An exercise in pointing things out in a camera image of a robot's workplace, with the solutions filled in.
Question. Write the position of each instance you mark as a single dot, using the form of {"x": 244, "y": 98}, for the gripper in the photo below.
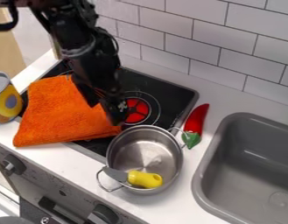
{"x": 96, "y": 68}

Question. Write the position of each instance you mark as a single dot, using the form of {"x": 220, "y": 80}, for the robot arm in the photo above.
{"x": 73, "y": 27}

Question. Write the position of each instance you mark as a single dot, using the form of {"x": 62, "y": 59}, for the silver pot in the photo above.
{"x": 144, "y": 159}

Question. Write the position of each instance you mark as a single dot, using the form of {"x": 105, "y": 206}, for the orange cloth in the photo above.
{"x": 58, "y": 112}

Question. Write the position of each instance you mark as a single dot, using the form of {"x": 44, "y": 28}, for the toy stove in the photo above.
{"x": 153, "y": 97}

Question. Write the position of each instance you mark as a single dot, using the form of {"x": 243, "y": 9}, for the yellow patterned can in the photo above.
{"x": 4, "y": 100}

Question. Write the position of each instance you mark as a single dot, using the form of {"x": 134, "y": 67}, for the red toy pepper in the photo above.
{"x": 195, "y": 124}

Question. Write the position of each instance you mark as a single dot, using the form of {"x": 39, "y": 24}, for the toy sink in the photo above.
{"x": 247, "y": 172}

